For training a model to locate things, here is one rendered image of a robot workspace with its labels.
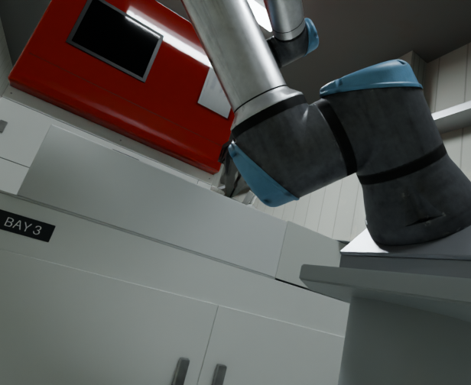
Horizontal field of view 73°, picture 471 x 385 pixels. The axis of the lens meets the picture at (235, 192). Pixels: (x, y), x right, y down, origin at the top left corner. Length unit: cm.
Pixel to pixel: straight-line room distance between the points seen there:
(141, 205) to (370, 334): 45
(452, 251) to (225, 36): 38
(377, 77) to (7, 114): 118
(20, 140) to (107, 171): 70
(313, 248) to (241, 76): 53
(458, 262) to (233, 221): 45
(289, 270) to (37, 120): 100
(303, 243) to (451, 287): 56
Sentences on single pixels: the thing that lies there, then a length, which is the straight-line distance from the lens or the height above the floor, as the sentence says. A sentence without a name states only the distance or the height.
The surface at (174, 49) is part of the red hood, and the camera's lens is 151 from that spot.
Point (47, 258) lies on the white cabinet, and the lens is 64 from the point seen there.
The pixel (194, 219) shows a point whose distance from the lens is 69.
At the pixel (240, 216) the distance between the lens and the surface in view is 74.
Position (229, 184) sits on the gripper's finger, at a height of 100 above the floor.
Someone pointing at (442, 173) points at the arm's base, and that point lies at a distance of 47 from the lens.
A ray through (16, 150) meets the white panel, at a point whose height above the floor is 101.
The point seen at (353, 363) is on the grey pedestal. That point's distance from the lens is 46.
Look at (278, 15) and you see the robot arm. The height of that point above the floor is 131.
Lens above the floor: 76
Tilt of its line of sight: 17 degrees up
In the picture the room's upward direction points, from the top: 16 degrees clockwise
